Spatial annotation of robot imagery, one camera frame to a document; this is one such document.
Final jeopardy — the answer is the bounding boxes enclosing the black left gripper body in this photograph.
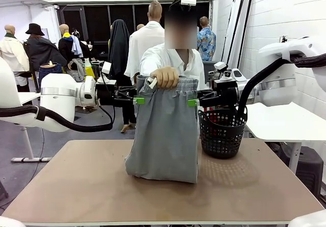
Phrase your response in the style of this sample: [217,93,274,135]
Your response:
[96,84,120,108]

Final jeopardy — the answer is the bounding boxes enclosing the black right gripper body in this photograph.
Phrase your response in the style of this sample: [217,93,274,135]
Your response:
[213,80,239,108]

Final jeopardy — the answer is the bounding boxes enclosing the grey training pants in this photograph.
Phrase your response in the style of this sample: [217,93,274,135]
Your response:
[124,75,200,184]

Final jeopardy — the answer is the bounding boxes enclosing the person's right forearm white sleeve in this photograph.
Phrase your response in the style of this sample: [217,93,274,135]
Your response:
[139,52,176,76]

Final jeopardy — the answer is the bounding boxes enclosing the person's right hand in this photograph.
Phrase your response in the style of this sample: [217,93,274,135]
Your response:
[150,66,180,89]

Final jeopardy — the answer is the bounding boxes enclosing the grey box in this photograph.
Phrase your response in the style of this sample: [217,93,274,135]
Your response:
[203,60,218,72]

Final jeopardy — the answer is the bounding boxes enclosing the person in white shirt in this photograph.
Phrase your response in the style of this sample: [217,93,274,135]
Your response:
[139,0,206,91]

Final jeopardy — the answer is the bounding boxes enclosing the light jeans half mannequin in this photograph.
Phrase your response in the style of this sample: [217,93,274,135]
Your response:
[67,58,87,82]

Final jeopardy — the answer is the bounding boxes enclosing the mannequin in black cloak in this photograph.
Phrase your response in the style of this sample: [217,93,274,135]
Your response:
[108,19,138,133]

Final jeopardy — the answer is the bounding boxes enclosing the black perforated plastic basket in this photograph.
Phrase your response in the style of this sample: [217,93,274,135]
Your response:
[198,106,248,159]

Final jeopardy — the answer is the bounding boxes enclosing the mannequin in blue floral shirt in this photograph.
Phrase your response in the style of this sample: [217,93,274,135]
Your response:
[196,16,216,62]

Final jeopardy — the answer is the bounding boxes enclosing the black framed white panel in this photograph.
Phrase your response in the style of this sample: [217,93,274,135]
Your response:
[219,0,247,71]
[233,0,254,71]

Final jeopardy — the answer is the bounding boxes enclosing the mannequin in white shirt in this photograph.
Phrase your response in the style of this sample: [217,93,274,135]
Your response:
[124,0,166,85]

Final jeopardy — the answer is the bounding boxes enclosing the dark jeans half mannequin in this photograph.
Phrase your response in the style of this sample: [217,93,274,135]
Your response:
[38,62,64,85]

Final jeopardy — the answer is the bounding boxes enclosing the mannequin with yellow scarf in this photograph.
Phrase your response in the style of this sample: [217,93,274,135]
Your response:
[58,24,92,67]

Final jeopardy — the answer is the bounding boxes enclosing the mannequin with black hat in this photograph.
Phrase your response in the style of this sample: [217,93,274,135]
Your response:
[23,23,67,72]

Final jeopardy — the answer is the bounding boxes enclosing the white table with foot bar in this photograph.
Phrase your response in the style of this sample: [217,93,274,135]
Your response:
[11,91,51,163]

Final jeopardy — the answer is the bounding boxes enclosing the mannequin in cream jacket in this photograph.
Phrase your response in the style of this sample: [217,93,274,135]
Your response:
[0,24,30,86]

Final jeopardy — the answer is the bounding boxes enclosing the dark grey plastic stool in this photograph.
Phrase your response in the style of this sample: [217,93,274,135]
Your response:
[271,145,324,201]

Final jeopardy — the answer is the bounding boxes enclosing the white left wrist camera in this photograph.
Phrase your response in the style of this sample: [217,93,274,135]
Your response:
[97,61,117,85]

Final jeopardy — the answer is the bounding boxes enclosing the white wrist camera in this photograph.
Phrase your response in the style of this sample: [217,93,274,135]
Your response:
[97,61,117,85]
[213,61,232,82]

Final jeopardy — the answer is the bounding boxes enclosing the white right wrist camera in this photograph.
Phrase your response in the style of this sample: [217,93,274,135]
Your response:
[213,61,232,82]

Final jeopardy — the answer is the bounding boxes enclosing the black right arm cable sleeve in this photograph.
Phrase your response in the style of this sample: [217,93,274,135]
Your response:
[236,53,326,122]

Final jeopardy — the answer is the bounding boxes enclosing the black arm cable sleeve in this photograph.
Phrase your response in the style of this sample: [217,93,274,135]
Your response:
[0,105,115,133]
[236,53,326,122]

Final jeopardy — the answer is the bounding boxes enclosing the black left arm cable sleeve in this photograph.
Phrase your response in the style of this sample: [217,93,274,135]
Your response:
[0,105,115,133]

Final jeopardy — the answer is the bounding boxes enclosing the white grooved table edge rail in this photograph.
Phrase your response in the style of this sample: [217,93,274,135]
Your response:
[15,220,291,226]

